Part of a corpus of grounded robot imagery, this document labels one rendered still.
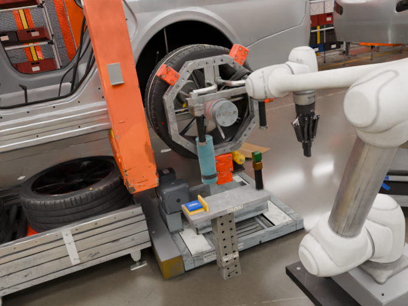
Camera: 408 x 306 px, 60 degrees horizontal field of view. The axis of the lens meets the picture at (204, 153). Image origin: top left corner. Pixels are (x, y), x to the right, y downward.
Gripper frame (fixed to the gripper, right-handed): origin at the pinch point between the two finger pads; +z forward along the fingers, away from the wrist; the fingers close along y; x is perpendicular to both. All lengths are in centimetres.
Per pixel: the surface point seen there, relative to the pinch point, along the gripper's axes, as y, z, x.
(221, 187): -9, 50, 74
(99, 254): -92, 57, 68
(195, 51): -12, -38, 71
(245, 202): -19.1, 31.6, 25.1
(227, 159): -9, 24, 59
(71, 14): -39, -65, 335
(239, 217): -6, 66, 60
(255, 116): 12, 4, 59
